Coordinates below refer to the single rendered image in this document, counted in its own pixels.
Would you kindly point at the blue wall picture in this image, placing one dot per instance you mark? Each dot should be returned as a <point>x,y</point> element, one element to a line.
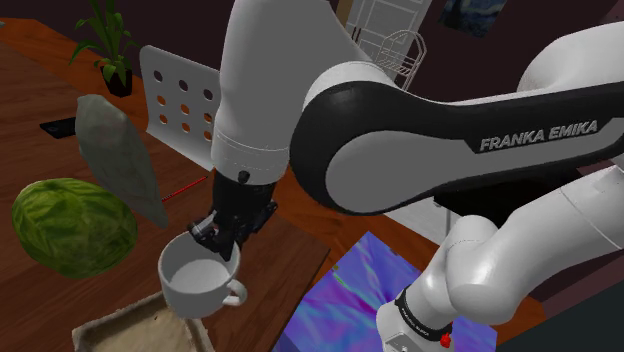
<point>470,17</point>

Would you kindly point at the white chair with holes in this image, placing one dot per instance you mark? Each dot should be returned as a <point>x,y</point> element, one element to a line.
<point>192,80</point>

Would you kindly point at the brown wooden table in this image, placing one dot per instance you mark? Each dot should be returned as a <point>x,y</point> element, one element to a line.
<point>39,302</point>

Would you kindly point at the white mug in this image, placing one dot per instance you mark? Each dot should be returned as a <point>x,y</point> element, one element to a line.
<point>195,282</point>

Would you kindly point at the green potted plant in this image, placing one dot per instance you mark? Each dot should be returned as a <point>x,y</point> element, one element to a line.
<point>114,58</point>

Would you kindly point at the white door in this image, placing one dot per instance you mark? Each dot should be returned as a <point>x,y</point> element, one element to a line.
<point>385,17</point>

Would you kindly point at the grey elongated stone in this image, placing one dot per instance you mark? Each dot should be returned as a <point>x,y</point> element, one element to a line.
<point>117,156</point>

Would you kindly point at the beige woven tray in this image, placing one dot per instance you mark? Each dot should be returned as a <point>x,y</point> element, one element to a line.
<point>141,326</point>

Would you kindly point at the red pencil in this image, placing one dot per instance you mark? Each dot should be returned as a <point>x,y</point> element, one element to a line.
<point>185,187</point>

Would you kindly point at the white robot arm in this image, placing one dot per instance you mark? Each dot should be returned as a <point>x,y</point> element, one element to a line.
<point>390,161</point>

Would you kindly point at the black phone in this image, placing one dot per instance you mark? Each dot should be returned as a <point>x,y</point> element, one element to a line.
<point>58,128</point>

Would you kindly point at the green cabbage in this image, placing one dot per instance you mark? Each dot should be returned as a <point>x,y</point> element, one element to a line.
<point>73,226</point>

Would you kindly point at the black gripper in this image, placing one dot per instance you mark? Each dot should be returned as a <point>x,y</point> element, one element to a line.
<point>241,202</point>

